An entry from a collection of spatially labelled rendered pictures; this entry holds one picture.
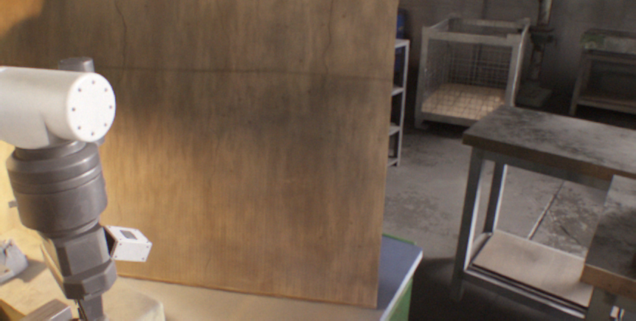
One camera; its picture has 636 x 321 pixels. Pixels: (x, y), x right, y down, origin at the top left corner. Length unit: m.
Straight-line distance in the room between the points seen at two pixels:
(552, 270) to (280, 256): 1.62
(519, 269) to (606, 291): 1.04
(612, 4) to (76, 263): 6.05
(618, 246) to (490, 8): 5.38
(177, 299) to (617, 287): 0.99
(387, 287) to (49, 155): 0.77
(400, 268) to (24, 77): 0.88
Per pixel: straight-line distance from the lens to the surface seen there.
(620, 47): 5.32
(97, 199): 0.53
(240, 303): 1.02
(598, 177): 1.87
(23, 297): 0.75
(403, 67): 3.37
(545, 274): 2.33
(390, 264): 1.13
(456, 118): 4.36
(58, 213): 0.51
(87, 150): 0.51
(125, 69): 1.04
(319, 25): 0.90
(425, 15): 6.86
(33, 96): 0.48
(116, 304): 0.77
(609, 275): 1.25
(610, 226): 1.44
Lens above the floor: 1.50
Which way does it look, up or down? 22 degrees down
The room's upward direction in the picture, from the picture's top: 1 degrees clockwise
